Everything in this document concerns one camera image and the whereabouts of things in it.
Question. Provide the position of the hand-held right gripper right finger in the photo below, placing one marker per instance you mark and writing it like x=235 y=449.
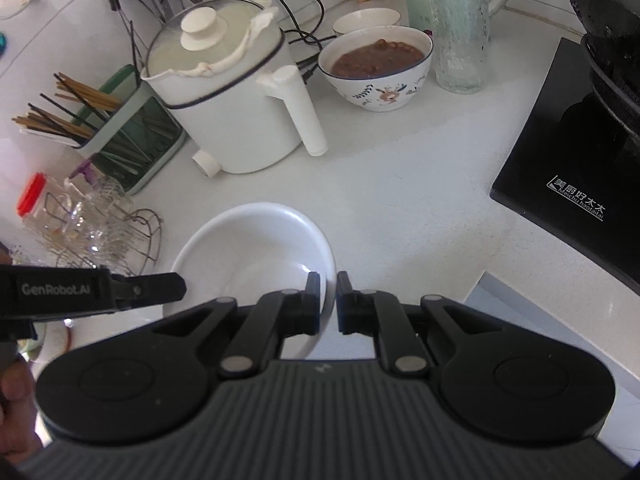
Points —
x=344 y=307

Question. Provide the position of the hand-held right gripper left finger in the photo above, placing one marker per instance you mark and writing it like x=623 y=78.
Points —
x=313 y=305

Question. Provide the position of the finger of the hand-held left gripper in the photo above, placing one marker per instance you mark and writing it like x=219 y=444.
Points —
x=155 y=290

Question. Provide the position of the small white bowl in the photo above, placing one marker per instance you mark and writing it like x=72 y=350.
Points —
x=250 y=250

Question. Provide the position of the person's left hand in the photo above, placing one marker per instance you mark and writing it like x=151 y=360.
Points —
x=20 y=410

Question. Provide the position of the patterned clear glass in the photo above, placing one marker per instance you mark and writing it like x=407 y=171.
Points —
x=100 y=230

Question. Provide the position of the clear jar with red lid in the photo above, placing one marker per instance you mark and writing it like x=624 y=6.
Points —
x=40 y=205

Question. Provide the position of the green chopstick holder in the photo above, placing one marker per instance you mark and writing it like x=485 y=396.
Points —
x=140 y=150

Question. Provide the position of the bundle of chopsticks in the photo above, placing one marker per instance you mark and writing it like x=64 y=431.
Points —
x=65 y=110

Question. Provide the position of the white electric kettle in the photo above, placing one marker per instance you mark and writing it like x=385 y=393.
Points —
x=230 y=110

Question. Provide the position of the floral bowl with beans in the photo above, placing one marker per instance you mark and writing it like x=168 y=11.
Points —
x=380 y=85

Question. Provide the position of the black induction cooktop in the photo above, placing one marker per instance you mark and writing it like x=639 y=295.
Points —
x=560 y=150

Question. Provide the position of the textured tall glass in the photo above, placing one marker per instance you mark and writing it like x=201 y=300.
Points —
x=460 y=45

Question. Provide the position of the plain white bowl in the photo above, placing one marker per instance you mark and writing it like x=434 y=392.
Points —
x=365 y=20

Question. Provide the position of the black wok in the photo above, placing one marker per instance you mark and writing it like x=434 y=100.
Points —
x=610 y=25

